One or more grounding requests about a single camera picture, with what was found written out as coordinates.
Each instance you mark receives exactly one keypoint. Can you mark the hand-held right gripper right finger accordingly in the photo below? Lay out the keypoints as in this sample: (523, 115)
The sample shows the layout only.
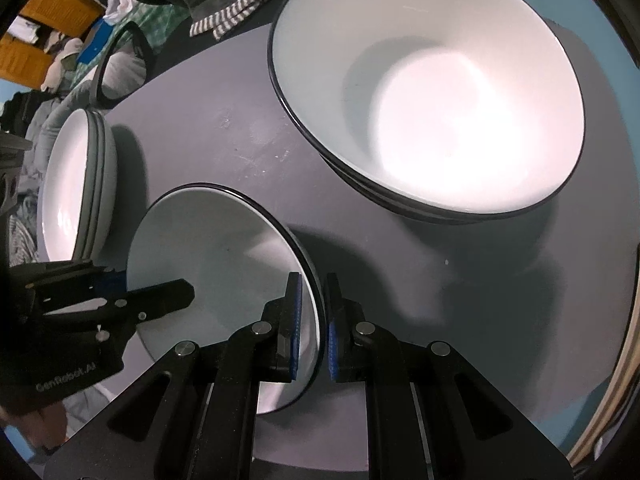
(331, 350)

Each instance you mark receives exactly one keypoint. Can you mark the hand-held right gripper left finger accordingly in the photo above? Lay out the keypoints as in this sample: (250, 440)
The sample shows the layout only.
(297, 325)

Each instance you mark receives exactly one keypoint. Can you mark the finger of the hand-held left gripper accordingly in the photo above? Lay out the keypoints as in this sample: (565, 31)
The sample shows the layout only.
(65, 280)
(165, 297)

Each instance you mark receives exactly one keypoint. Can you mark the white plate black rim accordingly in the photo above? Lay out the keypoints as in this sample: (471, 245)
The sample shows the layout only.
(65, 185)
(210, 260)

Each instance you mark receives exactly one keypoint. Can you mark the person's left forearm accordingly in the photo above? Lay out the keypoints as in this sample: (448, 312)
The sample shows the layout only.
(35, 432)

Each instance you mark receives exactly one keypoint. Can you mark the striped knit garment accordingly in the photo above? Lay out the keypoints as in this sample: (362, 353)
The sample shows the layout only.
(22, 240)

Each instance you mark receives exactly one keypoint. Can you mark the black cloth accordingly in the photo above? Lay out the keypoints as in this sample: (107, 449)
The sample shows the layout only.
(15, 110)

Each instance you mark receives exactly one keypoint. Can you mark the grey quilted jacket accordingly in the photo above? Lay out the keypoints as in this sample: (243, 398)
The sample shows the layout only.
(55, 102)

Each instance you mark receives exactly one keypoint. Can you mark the light grey duvet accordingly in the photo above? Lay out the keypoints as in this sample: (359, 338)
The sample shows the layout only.
(122, 75)

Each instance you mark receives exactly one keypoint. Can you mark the blue box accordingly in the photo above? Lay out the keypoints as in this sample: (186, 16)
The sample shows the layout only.
(97, 42)

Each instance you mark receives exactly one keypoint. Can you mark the green checked cloth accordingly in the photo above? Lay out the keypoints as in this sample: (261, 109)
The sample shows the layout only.
(155, 20)

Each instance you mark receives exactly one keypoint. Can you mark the orange cabinet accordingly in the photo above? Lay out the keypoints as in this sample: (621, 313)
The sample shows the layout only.
(45, 5)

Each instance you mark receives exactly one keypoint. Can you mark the grey white striped cloth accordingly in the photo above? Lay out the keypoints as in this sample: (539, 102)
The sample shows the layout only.
(235, 10)

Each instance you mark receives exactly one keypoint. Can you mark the wooden frame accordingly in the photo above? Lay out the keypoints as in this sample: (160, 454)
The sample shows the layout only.
(615, 390)

